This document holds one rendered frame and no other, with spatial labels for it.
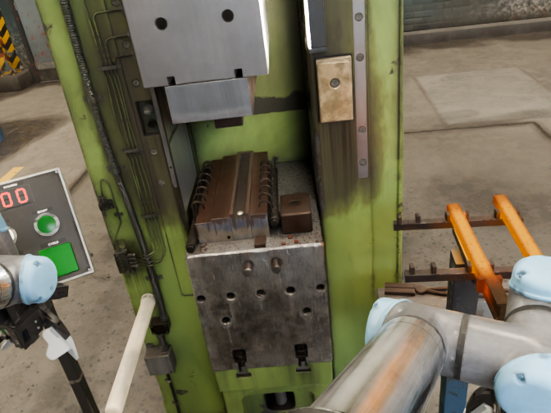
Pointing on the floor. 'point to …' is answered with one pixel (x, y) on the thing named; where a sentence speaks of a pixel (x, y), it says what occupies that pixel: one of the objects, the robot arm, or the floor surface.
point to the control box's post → (70, 366)
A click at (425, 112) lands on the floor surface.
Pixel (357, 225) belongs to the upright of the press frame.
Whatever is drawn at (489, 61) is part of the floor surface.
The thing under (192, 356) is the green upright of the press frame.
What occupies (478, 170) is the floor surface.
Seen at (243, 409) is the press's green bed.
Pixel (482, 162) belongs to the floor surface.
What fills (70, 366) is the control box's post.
